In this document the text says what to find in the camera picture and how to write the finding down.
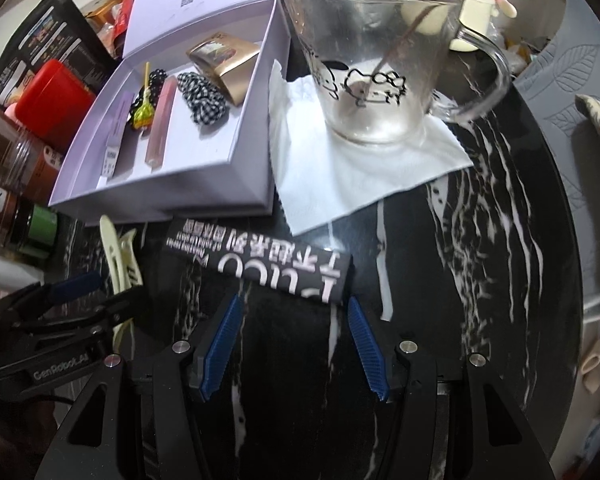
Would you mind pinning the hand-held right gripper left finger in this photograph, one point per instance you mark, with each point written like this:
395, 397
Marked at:
220, 345

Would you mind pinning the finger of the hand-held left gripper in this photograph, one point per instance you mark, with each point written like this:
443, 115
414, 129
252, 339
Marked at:
75, 286
120, 305

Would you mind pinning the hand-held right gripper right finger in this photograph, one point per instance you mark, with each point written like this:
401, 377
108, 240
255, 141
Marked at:
367, 345

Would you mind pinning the cream hair clip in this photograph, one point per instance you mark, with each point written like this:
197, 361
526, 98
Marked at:
111, 245

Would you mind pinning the black printed packet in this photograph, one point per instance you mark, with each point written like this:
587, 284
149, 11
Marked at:
260, 255

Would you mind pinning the white gift box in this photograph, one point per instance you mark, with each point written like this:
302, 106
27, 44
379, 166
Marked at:
180, 185

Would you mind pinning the lavender slim box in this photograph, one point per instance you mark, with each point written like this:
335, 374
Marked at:
117, 135

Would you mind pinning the pink tube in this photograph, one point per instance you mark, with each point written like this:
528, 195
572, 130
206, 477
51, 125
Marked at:
157, 130

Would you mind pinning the yellow-green lollipop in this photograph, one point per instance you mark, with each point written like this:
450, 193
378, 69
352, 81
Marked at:
141, 115

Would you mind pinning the black polka-dot scrunchie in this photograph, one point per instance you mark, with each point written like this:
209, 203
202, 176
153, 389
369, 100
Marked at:
156, 82

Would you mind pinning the black white checkered scrunchie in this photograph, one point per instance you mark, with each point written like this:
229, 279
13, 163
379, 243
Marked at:
200, 97

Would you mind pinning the gold chocolate box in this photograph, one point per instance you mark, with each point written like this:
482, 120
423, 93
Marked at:
235, 75

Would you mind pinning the green-lid jar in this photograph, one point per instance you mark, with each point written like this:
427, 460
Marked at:
35, 230

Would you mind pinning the clear orange-label jar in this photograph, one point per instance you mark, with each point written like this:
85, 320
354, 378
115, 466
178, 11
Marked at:
30, 170

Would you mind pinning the white napkin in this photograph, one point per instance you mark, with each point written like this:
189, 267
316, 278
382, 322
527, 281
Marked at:
340, 185

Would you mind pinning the red canister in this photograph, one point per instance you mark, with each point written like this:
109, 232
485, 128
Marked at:
55, 100

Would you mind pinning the pink soft object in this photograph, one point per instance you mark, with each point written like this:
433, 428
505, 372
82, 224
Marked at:
11, 109

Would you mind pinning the printed glass mug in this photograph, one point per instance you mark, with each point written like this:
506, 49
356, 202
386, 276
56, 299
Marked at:
370, 120

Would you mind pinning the black snack bag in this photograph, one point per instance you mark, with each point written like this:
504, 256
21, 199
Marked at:
55, 35

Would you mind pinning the red snack packet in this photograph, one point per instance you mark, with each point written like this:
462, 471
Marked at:
122, 20

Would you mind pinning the grey leaf-pattern cushion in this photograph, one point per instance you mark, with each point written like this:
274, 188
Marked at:
570, 85

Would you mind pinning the copper stirrer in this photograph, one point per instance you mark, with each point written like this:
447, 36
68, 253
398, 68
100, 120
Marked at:
420, 15

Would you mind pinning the cream kettle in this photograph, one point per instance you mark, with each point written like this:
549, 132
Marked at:
472, 15

